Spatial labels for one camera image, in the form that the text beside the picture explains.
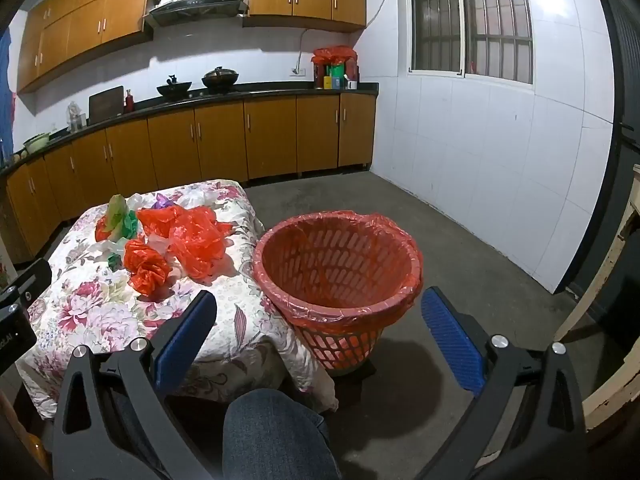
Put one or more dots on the large red plastic bag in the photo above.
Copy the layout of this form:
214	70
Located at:
200	245

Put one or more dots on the brown cutting board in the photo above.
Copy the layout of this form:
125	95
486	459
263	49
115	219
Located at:
106	105

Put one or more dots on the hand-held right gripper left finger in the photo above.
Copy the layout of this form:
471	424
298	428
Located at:
185	340

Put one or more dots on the red bag over boxes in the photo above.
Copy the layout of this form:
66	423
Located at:
332	54

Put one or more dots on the green box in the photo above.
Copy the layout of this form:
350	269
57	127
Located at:
337	72

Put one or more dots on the wooden base cabinets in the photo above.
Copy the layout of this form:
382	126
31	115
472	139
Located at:
220	140

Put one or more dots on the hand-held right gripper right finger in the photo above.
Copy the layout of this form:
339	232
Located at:
452	340

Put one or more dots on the red bottle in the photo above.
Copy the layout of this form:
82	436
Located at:
129	102

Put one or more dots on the black pot with lid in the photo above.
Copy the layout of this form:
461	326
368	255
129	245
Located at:
220	79

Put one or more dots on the black kitchen countertop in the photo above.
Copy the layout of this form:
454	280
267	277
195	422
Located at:
300	91

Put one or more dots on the yellow box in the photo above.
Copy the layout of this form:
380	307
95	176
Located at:
327	83

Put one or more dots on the purple plastic bag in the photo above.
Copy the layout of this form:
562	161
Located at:
162	201

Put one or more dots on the green and white plastic bag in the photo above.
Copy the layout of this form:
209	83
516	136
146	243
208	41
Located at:
117	210

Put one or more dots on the dark stool under basket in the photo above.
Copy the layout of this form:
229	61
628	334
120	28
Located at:
367	369

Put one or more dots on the floral tablecloth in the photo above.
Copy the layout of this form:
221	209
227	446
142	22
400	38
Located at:
100	310

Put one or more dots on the person's leg in jeans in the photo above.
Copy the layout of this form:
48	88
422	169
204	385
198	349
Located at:
275	435

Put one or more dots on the cream wooden frame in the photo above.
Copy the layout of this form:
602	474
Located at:
612	395

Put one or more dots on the blue hanging cloth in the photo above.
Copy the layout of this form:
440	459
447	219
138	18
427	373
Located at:
5	85

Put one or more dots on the small green wrapper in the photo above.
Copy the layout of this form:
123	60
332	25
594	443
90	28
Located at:
115	260

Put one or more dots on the barred window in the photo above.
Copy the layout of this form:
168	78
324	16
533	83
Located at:
440	10

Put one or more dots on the black wok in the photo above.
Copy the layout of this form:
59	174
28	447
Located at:
174	89

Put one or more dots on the white wall socket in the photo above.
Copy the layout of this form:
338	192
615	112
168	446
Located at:
298	71

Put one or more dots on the green basin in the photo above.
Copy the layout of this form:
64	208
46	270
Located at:
36	144

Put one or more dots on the red plastic basket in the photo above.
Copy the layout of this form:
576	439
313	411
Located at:
330	355

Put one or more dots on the clear bagged jar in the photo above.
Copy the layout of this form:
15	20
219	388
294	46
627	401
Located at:
75	120

